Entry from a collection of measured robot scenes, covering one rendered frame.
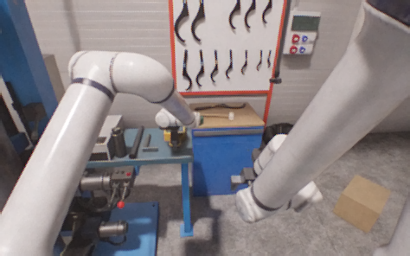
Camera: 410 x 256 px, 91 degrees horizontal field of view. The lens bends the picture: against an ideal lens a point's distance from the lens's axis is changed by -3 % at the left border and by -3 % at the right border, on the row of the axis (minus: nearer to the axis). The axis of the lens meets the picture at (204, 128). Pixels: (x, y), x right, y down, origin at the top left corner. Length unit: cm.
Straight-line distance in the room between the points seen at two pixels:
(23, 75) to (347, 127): 160
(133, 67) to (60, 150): 27
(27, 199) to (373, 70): 61
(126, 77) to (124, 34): 241
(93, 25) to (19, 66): 161
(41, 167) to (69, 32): 273
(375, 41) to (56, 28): 319
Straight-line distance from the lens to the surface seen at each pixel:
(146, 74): 60
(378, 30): 28
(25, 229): 57
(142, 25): 295
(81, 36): 316
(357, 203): 264
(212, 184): 246
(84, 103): 61
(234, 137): 211
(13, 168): 145
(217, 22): 292
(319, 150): 36
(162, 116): 114
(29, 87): 166
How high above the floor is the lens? 190
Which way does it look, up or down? 29 degrees down
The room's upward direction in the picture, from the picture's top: 1 degrees clockwise
